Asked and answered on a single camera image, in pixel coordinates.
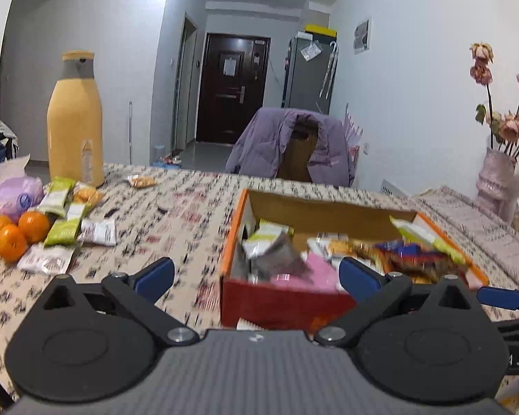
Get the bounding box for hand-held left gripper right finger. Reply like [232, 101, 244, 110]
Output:
[313, 258, 476, 349]

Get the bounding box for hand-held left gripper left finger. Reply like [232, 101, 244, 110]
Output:
[39, 258, 200, 347]

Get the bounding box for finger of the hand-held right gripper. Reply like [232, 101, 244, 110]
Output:
[476, 286, 519, 310]

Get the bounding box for pink snack packet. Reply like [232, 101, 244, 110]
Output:
[270, 251, 351, 296]

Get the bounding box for clear orange cracker packet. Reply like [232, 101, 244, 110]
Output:
[315, 235, 373, 261]

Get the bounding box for red blue snack packet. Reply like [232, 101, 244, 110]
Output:
[374, 239, 468, 278]

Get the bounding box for orange cardboard box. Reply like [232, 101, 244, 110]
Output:
[219, 188, 490, 334]

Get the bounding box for white snack packet red print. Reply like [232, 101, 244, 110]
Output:
[241, 232, 316, 284]

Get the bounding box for green white snack packet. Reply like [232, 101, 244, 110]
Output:
[389, 215, 468, 266]

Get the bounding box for grey quilted cloth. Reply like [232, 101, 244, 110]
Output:
[410, 185, 519, 291]

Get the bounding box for small clear snack packet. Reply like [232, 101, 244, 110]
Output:
[126, 174, 157, 189]

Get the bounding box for green white snack bar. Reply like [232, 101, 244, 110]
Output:
[43, 202, 92, 248]
[36, 176, 77, 218]

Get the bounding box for clear cookie packet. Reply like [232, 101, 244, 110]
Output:
[71, 181, 106, 208]

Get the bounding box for pink ribbed vase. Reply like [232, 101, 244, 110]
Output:
[475, 146, 518, 224]

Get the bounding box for blue pet water feeder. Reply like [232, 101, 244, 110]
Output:
[153, 142, 183, 168]

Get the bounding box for brown chair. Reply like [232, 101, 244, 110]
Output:
[276, 123, 319, 181]

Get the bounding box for purple puffer jacket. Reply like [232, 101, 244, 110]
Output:
[225, 108, 356, 188]

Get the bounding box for purple tissue pack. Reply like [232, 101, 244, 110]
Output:
[0, 155, 44, 226]

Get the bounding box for yellow thermos bottle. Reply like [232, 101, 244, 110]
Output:
[46, 50, 106, 188]

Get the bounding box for dried pink roses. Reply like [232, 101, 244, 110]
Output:
[469, 42, 519, 159]

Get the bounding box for dark brown door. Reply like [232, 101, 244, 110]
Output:
[195, 32, 271, 145]

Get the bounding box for grey refrigerator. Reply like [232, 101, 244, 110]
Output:
[281, 36, 336, 116]

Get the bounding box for white folded umbrella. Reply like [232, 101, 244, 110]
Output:
[319, 40, 339, 100]

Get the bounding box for yellow box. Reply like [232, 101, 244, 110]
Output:
[304, 23, 338, 40]

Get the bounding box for pink wall decoration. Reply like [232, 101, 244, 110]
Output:
[345, 103, 364, 157]

